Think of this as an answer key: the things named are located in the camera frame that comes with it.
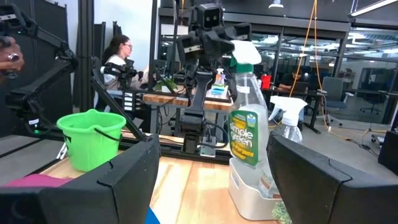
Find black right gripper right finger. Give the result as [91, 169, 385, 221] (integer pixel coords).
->
[267, 131, 398, 224]

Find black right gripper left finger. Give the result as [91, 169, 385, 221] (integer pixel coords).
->
[39, 134, 161, 224]

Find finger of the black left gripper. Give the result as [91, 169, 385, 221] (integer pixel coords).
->
[232, 22, 252, 41]
[177, 33, 203, 65]

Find pink microfiber cloth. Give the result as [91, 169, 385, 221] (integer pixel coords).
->
[2, 173, 74, 188]

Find clear plastic pump bottle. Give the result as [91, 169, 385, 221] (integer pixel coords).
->
[259, 95, 308, 200]

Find green and white spray bottle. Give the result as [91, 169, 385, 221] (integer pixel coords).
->
[228, 39, 270, 167]

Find potted green plant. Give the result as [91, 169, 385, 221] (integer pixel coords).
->
[272, 202, 293, 224]

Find background wooden table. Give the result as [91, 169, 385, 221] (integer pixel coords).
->
[142, 92, 233, 112]

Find red cup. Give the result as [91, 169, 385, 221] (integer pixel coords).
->
[260, 74, 272, 90]

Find green plastic bucket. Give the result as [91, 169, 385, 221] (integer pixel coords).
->
[56, 108, 127, 172]

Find person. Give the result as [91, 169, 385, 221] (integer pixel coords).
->
[278, 68, 308, 93]
[101, 34, 149, 91]
[0, 36, 25, 80]

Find white plastic caddy bin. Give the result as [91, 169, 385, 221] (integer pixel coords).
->
[228, 157, 282, 221]

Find grey office chair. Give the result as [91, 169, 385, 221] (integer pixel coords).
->
[317, 76, 355, 128]

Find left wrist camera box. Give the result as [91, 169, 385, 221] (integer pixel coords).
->
[196, 2, 224, 29]

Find orange hanging cable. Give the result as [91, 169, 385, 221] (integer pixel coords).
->
[288, 0, 332, 133]

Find black metal rig frame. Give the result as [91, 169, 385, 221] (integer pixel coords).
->
[0, 0, 233, 166]

